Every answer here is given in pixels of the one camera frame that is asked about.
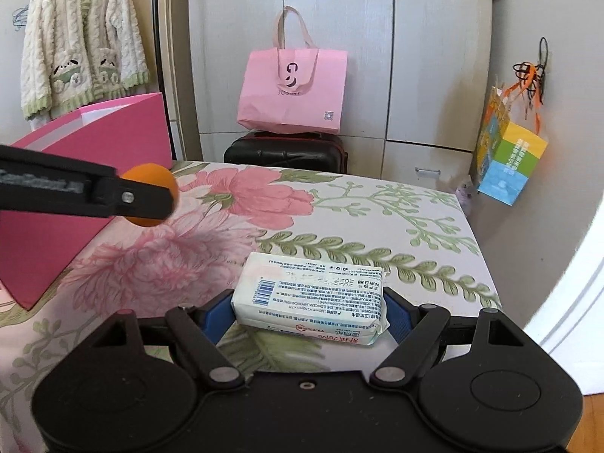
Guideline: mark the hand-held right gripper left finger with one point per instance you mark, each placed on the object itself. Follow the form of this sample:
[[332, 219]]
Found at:
[[219, 316]]

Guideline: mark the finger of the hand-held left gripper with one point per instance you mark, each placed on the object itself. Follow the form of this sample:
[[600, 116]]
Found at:
[[141, 200]]

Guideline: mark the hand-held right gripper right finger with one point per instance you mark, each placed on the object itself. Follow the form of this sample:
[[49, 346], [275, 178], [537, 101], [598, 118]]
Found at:
[[401, 314]]

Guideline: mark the orange soft ball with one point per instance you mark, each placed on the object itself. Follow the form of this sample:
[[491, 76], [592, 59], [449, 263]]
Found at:
[[160, 175]]

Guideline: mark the pink storage box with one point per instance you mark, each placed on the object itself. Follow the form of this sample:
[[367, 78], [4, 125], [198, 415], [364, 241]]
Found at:
[[108, 137]]

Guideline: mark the white tissue pack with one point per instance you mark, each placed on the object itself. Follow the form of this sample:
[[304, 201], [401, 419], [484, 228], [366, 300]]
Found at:
[[306, 297]]

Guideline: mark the floral bed sheet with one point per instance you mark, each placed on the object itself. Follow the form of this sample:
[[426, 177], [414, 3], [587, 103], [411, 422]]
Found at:
[[354, 217]]

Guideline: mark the small lilac object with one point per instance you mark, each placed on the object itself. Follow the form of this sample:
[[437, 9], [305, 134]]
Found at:
[[465, 193]]

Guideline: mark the white green fluffy cardigan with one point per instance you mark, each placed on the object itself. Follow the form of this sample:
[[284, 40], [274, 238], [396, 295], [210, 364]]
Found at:
[[80, 33]]

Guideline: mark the black suitcase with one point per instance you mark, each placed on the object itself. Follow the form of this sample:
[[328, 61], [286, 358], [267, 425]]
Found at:
[[283, 153]]

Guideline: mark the pink tote bag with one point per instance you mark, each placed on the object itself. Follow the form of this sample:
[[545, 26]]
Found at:
[[292, 99]]

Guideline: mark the colourful paper gift bag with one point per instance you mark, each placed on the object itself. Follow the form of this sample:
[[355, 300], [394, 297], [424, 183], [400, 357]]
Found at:
[[509, 160]]

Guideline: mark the white wardrobe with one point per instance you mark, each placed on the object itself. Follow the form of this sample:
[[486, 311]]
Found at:
[[424, 56]]

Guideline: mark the black hook with orange ribbons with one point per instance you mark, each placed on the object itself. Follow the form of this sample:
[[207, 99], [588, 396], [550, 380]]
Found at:
[[531, 75]]

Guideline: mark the black door frame strip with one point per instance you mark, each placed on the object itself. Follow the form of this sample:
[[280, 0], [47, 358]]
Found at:
[[160, 33]]

